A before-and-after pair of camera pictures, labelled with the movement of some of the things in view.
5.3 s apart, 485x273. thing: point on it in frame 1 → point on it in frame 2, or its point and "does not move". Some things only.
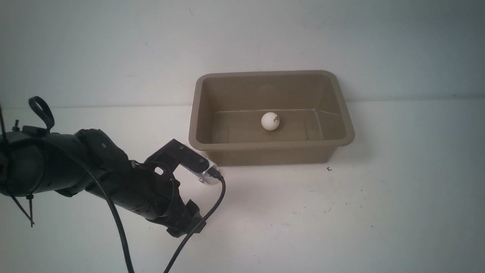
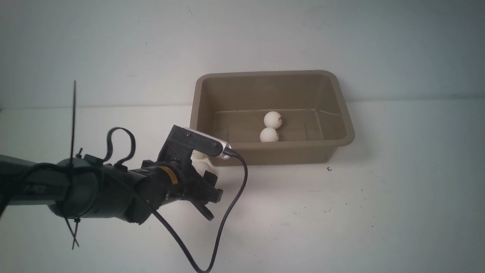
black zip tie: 29,196 → 74,234
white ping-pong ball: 270,121 does not move
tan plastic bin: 268,118 does not move
